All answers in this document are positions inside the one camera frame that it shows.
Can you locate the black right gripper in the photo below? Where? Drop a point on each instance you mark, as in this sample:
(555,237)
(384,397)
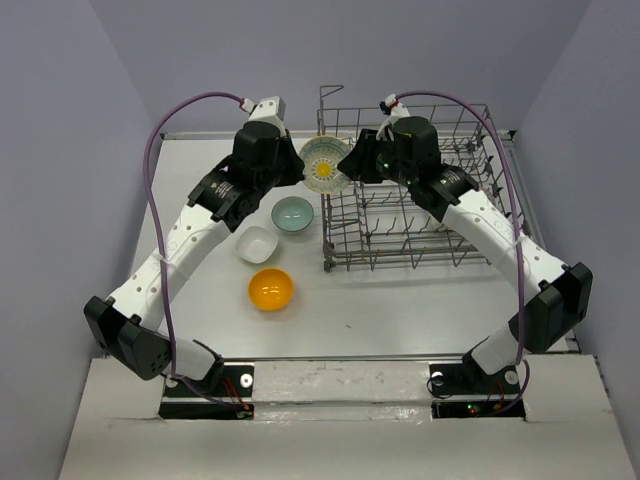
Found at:
(358,163)

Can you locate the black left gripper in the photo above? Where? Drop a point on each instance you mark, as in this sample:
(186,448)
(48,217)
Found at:
(295,174)

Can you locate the blue yellow patterned bowl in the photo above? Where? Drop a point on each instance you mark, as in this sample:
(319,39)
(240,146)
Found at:
(321,156)

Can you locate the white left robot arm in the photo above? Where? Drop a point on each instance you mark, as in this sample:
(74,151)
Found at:
(132,323)

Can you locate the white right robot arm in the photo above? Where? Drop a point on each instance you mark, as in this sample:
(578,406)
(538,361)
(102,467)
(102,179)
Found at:
(553,296)

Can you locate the teal green bowl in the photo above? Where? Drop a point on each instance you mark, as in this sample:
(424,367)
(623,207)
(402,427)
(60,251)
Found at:
(292,214)

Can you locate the white square bowl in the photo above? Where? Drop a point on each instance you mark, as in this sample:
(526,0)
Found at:
(256,245)

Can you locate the orange yellow bowl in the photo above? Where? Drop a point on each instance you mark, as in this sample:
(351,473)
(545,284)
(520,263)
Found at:
(270,289)

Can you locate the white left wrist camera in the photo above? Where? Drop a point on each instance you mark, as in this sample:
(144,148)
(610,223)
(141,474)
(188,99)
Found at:
(269,110)

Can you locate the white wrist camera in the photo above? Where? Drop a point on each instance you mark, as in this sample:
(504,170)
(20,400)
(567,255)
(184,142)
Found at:
(269,110)
(393,110)

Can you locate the grey wire dish rack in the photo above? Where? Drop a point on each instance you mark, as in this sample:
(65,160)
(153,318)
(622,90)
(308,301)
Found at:
(377,226)

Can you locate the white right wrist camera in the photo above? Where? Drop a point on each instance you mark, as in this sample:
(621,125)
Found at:
(393,110)

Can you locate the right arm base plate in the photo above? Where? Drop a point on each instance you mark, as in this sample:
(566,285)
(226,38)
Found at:
(454,396)

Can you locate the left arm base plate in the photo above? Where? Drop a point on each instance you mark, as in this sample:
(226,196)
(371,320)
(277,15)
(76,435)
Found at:
(230,400)

